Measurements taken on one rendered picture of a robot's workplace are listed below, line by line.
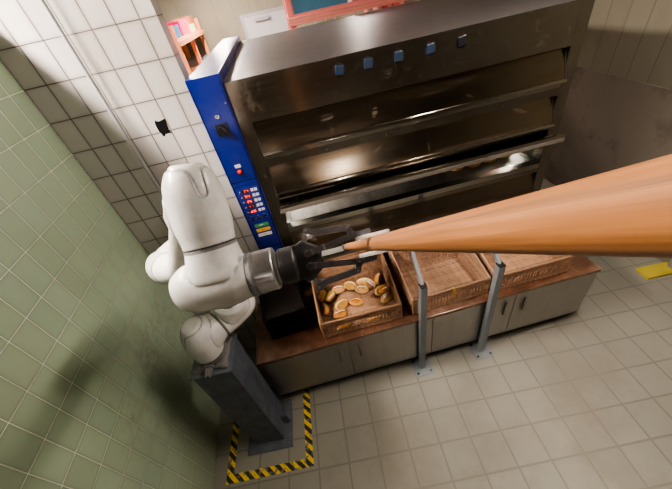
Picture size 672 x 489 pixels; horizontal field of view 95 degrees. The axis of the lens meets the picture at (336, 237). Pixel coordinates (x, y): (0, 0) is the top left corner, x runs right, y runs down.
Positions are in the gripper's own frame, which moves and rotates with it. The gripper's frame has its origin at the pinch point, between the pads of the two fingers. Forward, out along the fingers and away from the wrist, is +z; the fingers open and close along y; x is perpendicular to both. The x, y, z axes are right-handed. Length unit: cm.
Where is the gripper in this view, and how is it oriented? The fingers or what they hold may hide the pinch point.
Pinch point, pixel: (374, 243)
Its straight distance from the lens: 64.6
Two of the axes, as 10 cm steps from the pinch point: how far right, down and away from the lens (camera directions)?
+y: 2.4, 9.7, -0.3
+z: 9.7, -2.4, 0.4
